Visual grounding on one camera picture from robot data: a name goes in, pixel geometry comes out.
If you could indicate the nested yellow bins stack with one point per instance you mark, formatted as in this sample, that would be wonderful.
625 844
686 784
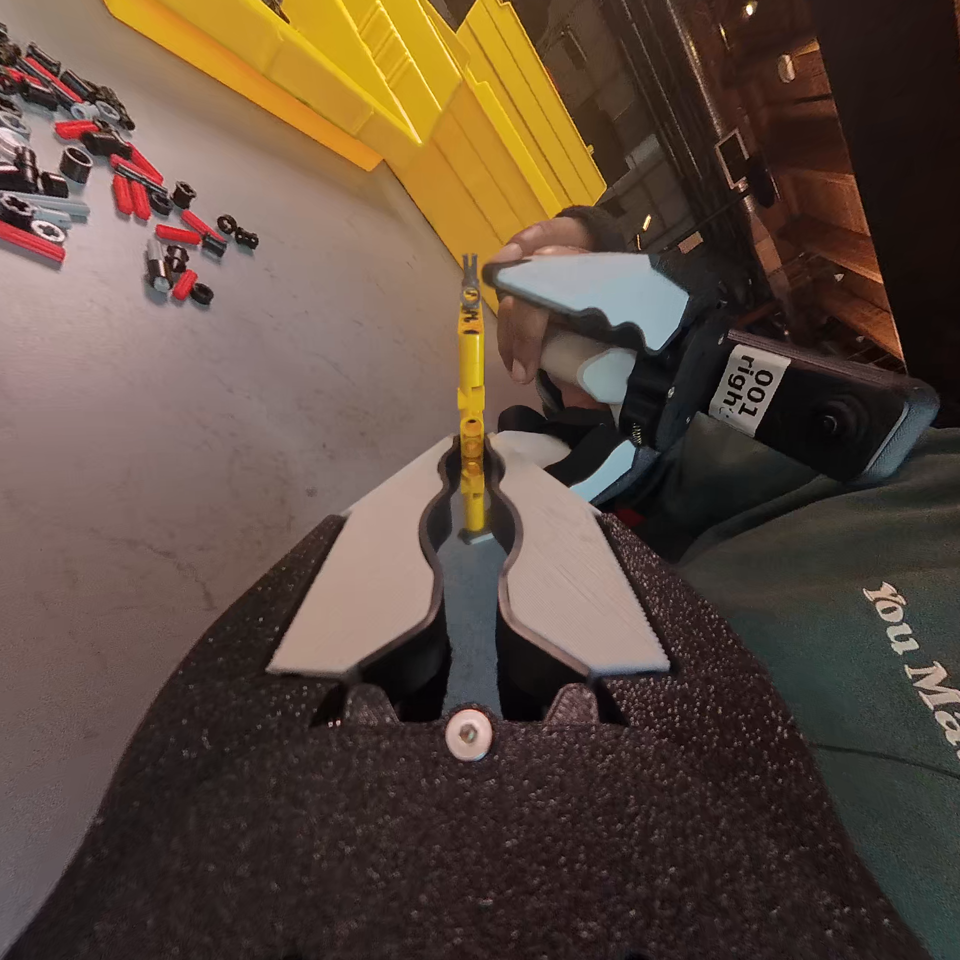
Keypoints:
510 135

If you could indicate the person's green hoodie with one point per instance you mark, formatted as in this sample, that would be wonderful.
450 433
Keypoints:
825 675

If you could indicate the pile of small lego parts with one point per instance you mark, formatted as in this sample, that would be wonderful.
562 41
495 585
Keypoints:
112 172

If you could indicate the yellow plastic bin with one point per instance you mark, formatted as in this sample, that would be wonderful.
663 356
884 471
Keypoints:
300 82

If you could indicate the person's right hand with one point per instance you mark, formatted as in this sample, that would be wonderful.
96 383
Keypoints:
525 330

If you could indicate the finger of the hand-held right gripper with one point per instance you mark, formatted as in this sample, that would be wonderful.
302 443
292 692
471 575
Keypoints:
609 472
600 289

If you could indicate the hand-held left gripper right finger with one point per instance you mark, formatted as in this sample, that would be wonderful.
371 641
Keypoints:
577 592

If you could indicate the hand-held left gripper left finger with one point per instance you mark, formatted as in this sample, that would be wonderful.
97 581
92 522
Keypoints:
352 592

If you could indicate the person's right forearm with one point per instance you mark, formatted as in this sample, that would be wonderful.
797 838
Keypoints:
596 229

